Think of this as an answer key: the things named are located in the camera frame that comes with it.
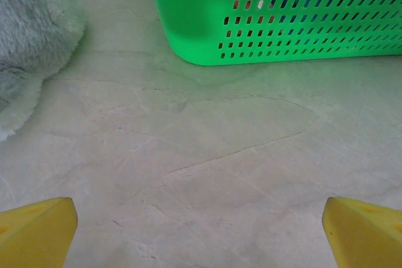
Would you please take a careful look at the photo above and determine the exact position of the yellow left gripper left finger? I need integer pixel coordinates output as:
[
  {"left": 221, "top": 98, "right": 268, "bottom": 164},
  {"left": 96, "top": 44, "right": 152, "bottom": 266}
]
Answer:
[{"left": 0, "top": 197, "right": 79, "bottom": 268}]

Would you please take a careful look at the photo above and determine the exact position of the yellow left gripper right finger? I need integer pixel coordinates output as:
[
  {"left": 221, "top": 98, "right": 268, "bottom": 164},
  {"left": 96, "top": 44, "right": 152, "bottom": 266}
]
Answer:
[{"left": 322, "top": 196, "right": 402, "bottom": 268}]

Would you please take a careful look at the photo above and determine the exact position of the green plastic basket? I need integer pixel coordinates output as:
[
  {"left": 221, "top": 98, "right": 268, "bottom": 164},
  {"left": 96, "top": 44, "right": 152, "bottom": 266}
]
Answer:
[{"left": 131, "top": 0, "right": 402, "bottom": 67}]

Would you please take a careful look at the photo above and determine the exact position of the grey plush toy dog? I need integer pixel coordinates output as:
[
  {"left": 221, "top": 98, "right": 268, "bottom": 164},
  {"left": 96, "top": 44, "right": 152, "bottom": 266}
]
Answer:
[{"left": 0, "top": 0, "right": 88, "bottom": 142}]

